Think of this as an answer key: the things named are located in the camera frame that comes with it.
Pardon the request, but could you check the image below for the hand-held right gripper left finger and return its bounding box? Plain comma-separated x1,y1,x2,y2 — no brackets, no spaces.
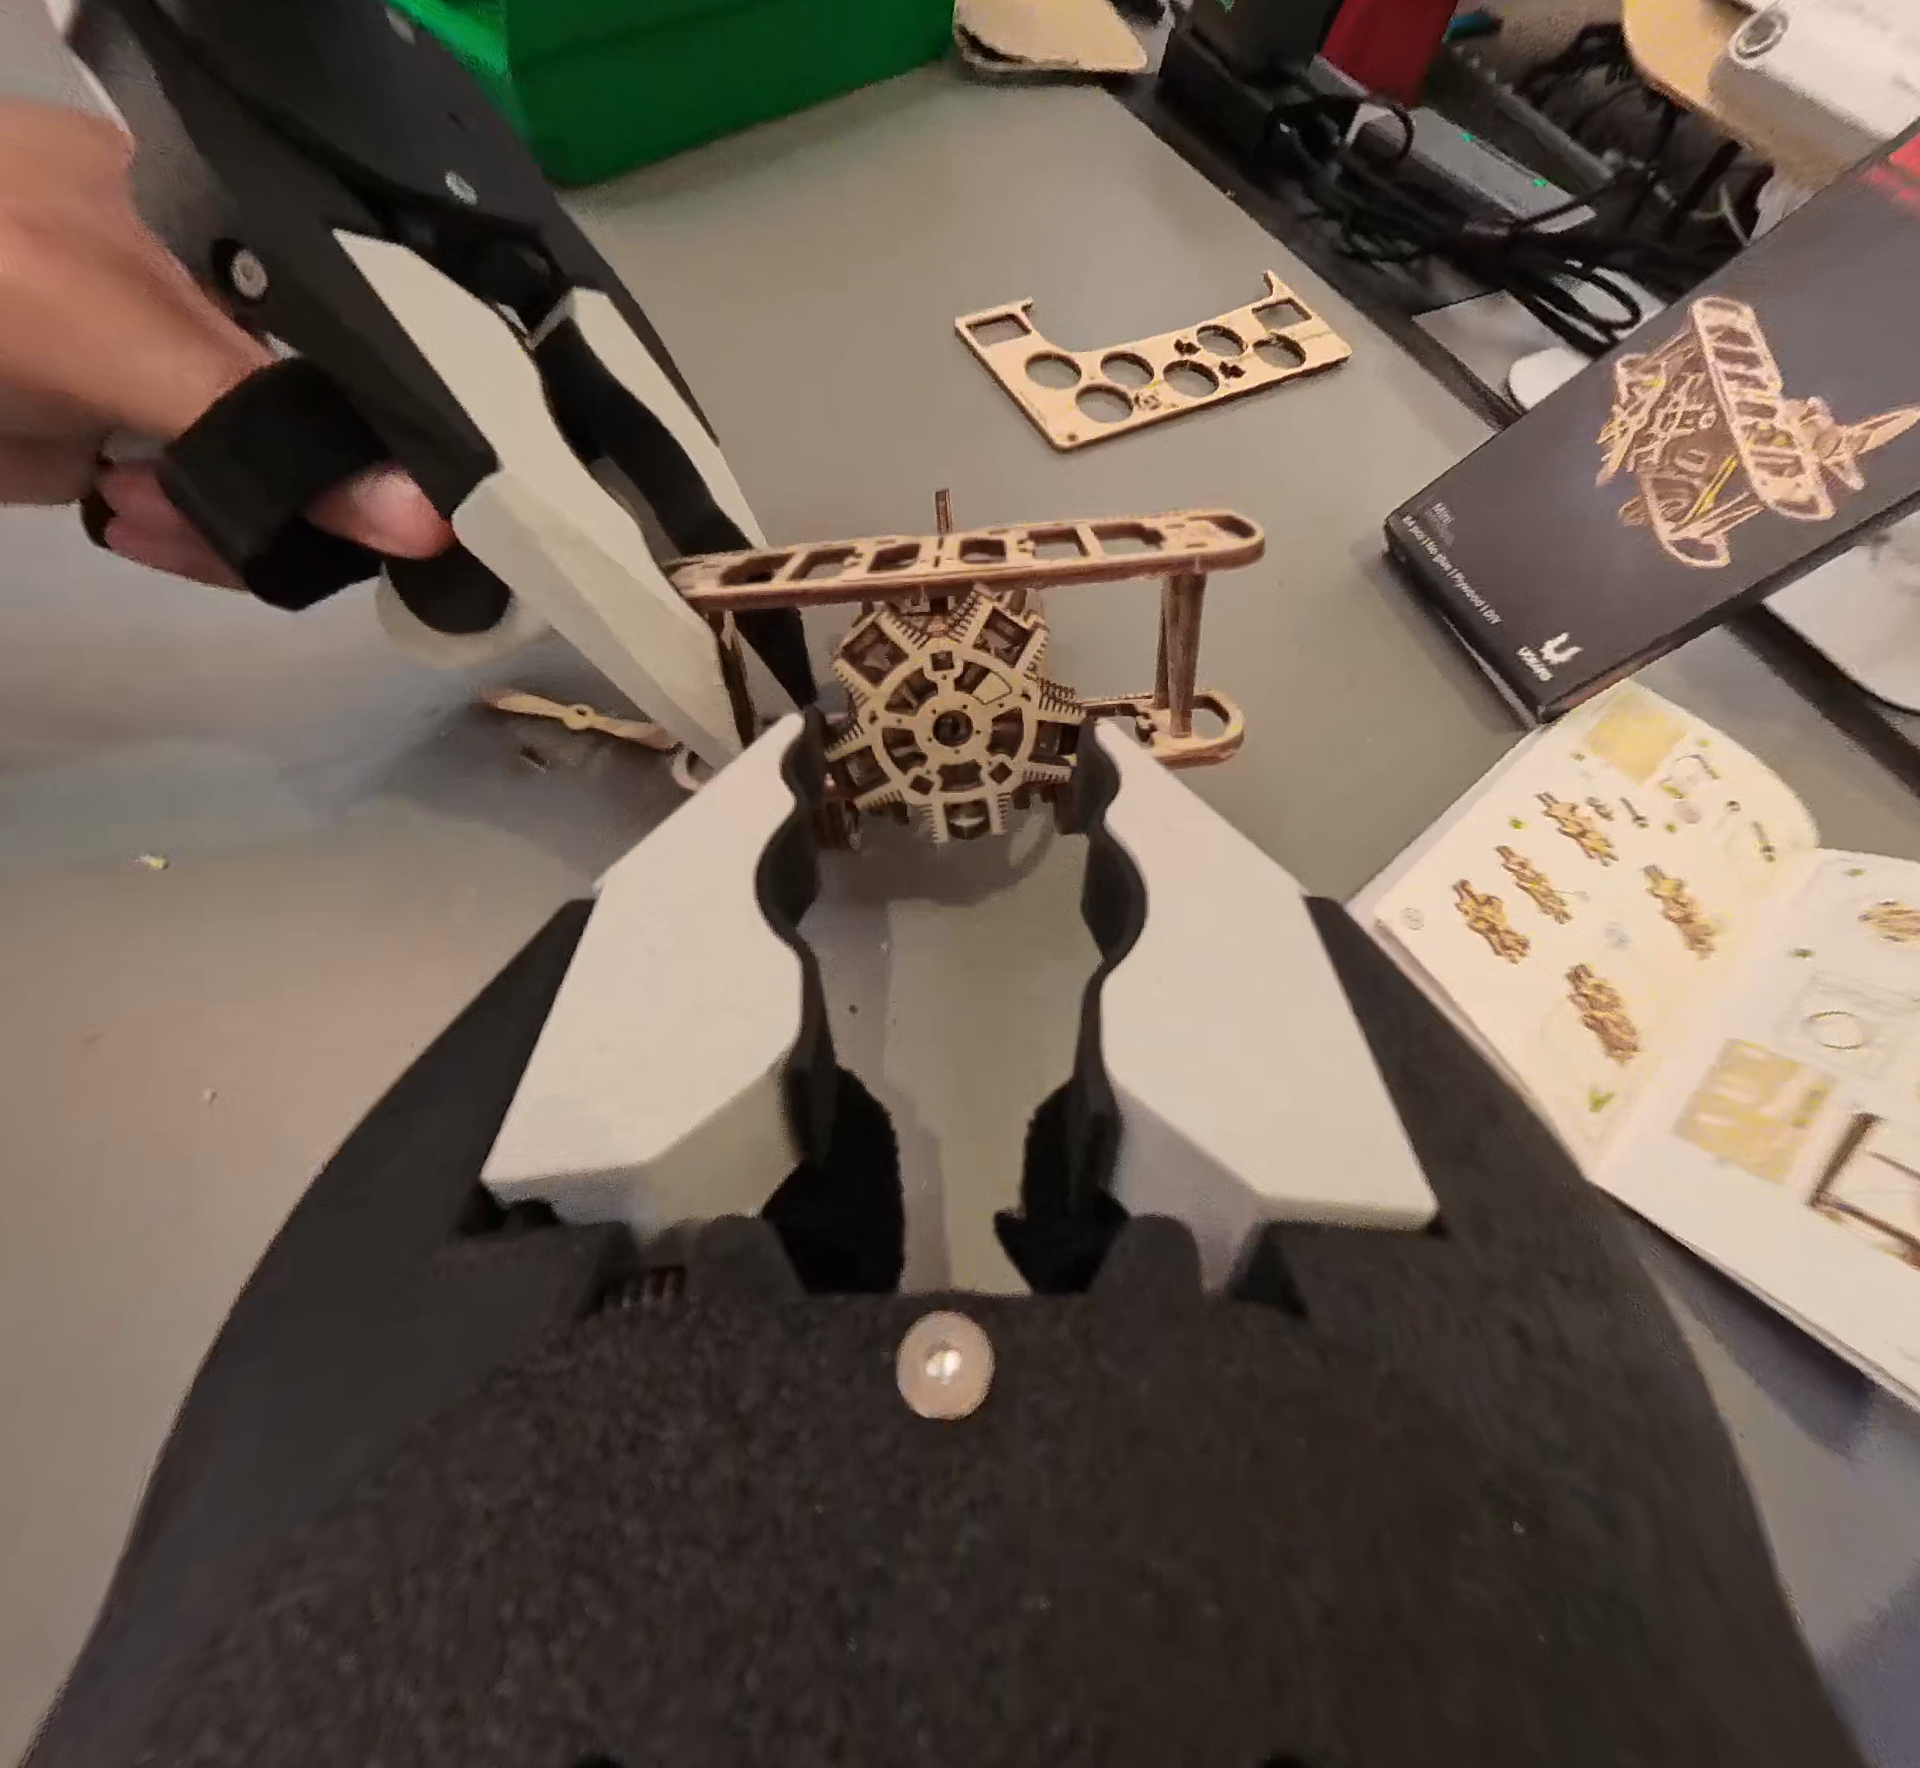
480,715,834,1236

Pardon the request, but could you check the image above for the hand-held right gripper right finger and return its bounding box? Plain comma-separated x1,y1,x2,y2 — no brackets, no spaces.
1077,721,1441,1293

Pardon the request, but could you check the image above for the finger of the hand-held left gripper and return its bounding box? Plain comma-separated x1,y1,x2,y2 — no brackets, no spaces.
333,226,750,767
531,287,823,724

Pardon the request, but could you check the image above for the wooden radial engine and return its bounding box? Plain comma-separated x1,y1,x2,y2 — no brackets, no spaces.
825,590,1085,839

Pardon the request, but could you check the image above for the wooden biplane model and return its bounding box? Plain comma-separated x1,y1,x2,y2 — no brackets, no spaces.
664,490,1266,856

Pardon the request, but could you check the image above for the person's left hand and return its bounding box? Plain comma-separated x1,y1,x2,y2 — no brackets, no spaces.
0,104,457,588

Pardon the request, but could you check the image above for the instruction booklet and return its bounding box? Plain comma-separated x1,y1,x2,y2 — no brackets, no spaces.
1349,680,1920,1410

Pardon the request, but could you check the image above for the black model kit box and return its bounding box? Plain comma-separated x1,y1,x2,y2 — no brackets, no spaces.
1382,125,1920,724

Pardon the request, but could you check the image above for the flat cardboard piece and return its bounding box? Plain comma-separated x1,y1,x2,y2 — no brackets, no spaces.
954,0,1155,77

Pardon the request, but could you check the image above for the wooden sheet with round holes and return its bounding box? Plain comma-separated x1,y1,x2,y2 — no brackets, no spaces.
954,272,1353,453

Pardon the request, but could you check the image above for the wooden propeller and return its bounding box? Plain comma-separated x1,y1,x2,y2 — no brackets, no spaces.
486,691,680,753

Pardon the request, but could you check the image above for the bundle of black cables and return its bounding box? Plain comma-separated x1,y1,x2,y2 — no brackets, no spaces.
1275,29,1772,353

